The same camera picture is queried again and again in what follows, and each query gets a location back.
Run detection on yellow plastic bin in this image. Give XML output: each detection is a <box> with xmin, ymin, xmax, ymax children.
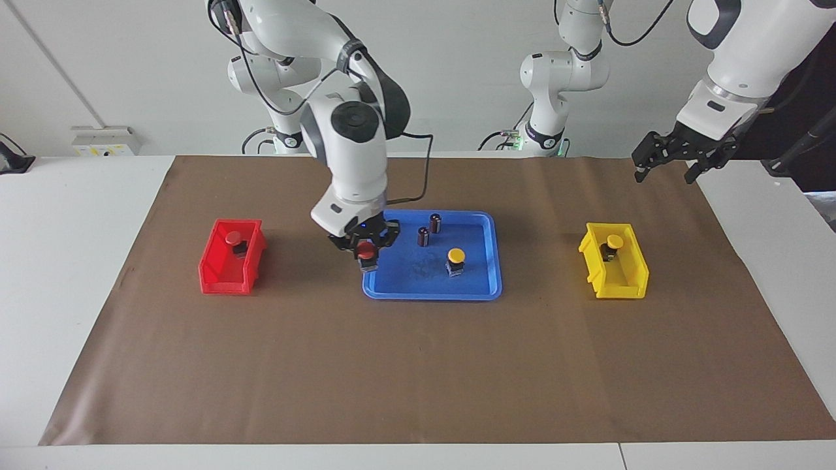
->
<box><xmin>579</xmin><ymin>223</ymin><xmax>650</xmax><ymax>300</ymax></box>

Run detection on white wall outlet box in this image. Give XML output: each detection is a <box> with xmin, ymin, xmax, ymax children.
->
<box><xmin>71</xmin><ymin>126</ymin><xmax>141</xmax><ymax>156</ymax></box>

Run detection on black slanted pole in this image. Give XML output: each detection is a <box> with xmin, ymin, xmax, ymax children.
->
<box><xmin>764</xmin><ymin>108</ymin><xmax>836</xmax><ymax>177</ymax></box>

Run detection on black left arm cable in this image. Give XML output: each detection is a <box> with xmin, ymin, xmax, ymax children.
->
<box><xmin>598</xmin><ymin>0</ymin><xmax>677</xmax><ymax>48</ymax></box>

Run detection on black right arm base cables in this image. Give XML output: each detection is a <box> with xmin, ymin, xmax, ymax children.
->
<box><xmin>242</xmin><ymin>127</ymin><xmax>278</xmax><ymax>155</ymax></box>

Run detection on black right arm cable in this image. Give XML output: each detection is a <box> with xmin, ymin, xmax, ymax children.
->
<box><xmin>219</xmin><ymin>0</ymin><xmax>434</xmax><ymax>206</ymax></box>

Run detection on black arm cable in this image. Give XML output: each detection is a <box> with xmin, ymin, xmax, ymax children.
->
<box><xmin>219</xmin><ymin>0</ymin><xmax>434</xmax><ymax>206</ymax></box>
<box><xmin>598</xmin><ymin>0</ymin><xmax>677</xmax><ymax>48</ymax></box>

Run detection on white wall conduit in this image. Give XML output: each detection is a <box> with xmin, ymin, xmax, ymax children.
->
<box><xmin>7</xmin><ymin>0</ymin><xmax>105</xmax><ymax>128</ymax></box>

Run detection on red plastic bin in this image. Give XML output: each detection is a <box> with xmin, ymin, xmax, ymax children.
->
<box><xmin>199</xmin><ymin>219</ymin><xmax>267</xmax><ymax>296</ymax></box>

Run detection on brown paper table mat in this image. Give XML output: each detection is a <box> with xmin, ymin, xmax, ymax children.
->
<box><xmin>39</xmin><ymin>155</ymin><xmax>836</xmax><ymax>447</ymax></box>

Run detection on black left arm base cables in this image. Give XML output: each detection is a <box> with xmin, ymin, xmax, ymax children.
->
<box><xmin>479</xmin><ymin>101</ymin><xmax>533</xmax><ymax>152</ymax></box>

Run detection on black device at table edge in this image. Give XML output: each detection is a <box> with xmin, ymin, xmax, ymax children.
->
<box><xmin>0</xmin><ymin>134</ymin><xmax>35</xmax><ymax>175</ymax></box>

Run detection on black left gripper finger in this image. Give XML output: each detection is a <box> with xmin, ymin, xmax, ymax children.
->
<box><xmin>684</xmin><ymin>153</ymin><xmax>726</xmax><ymax>185</ymax></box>
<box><xmin>632</xmin><ymin>132</ymin><xmax>673</xmax><ymax>183</ymax></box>

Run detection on black arm base cables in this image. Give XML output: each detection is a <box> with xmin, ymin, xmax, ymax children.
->
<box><xmin>479</xmin><ymin>101</ymin><xmax>533</xmax><ymax>152</ymax></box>
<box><xmin>242</xmin><ymin>127</ymin><xmax>278</xmax><ymax>155</ymax></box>

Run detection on blue plastic tray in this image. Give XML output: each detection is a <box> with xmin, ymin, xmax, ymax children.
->
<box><xmin>362</xmin><ymin>210</ymin><xmax>503</xmax><ymax>301</ymax></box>

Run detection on dark background panel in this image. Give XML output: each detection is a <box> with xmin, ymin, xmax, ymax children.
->
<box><xmin>745</xmin><ymin>26</ymin><xmax>836</xmax><ymax>193</ymax></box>

